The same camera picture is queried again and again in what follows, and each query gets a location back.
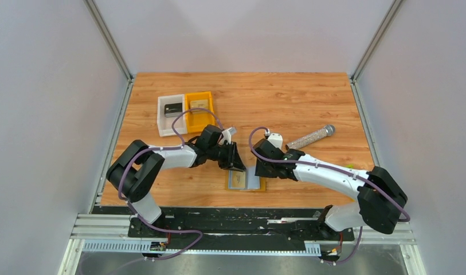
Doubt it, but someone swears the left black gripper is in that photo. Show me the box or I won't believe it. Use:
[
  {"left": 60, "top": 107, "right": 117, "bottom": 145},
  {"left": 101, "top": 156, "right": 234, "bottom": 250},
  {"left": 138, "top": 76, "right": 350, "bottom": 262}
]
[{"left": 207, "top": 142, "right": 247, "bottom": 172}]

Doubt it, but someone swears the gold vip card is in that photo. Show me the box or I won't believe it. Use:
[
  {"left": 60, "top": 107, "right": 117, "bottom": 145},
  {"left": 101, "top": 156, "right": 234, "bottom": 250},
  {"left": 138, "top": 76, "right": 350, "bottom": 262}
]
[
  {"left": 228, "top": 171, "right": 246, "bottom": 190},
  {"left": 190, "top": 99, "right": 210, "bottom": 113}
]

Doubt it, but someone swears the yellow leather card holder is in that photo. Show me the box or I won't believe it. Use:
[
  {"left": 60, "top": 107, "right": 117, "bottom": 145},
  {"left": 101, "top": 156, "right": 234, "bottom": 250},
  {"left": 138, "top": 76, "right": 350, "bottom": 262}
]
[{"left": 225, "top": 166, "right": 267, "bottom": 192}]

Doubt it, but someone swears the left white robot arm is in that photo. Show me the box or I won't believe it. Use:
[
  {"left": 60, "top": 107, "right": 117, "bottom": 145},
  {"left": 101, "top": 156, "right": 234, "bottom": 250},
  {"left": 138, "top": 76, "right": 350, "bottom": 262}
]
[{"left": 105, "top": 124, "right": 246, "bottom": 237}]

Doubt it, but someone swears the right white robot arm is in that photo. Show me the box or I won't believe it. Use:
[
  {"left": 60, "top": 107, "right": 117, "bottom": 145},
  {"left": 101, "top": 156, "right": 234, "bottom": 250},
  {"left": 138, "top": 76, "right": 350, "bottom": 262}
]
[{"left": 251, "top": 139, "right": 409, "bottom": 239}]

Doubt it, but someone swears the gold VIP card in bin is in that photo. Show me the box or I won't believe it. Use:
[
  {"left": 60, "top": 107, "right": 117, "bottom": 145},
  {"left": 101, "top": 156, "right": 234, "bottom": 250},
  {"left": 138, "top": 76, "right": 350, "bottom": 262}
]
[{"left": 190, "top": 99, "right": 210, "bottom": 113}]

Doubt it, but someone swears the black card in bin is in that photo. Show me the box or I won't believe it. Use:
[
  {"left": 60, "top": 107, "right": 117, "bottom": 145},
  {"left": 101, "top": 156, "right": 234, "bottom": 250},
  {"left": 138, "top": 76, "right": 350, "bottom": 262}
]
[{"left": 163, "top": 103, "right": 183, "bottom": 117}]

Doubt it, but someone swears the yellow plastic bin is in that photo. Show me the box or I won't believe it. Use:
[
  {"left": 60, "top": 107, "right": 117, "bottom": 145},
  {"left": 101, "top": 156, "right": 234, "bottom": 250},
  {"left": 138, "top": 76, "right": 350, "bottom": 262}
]
[{"left": 185, "top": 91, "right": 216, "bottom": 133}]

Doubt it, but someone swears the glitter silver microphone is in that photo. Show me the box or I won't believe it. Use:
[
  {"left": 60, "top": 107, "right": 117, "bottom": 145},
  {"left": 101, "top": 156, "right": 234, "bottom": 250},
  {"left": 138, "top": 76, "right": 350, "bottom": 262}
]
[{"left": 285, "top": 124, "right": 335, "bottom": 150}]

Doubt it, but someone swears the white plastic bin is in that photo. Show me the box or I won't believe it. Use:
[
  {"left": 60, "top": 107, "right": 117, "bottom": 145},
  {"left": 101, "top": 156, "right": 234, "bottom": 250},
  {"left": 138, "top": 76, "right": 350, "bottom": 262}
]
[{"left": 156, "top": 94, "right": 187, "bottom": 137}]

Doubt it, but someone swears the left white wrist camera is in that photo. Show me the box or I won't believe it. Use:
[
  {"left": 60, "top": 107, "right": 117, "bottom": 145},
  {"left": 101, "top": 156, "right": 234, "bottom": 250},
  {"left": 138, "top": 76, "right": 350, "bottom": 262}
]
[{"left": 218, "top": 127, "right": 237, "bottom": 145}]

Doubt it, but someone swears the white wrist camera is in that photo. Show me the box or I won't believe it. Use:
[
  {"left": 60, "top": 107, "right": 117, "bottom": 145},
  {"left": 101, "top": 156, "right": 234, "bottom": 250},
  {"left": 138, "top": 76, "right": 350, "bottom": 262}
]
[
  {"left": 266, "top": 133, "right": 283, "bottom": 149},
  {"left": 218, "top": 127, "right": 237, "bottom": 145}
]

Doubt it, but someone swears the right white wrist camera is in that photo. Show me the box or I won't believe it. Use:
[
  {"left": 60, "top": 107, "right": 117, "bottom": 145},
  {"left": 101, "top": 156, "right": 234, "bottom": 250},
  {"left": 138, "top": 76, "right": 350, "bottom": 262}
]
[{"left": 266, "top": 133, "right": 283, "bottom": 149}]

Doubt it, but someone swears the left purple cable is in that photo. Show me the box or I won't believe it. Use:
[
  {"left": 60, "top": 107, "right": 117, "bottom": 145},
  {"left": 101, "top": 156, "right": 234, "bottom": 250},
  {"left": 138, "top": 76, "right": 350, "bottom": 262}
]
[{"left": 117, "top": 108, "right": 225, "bottom": 261}]

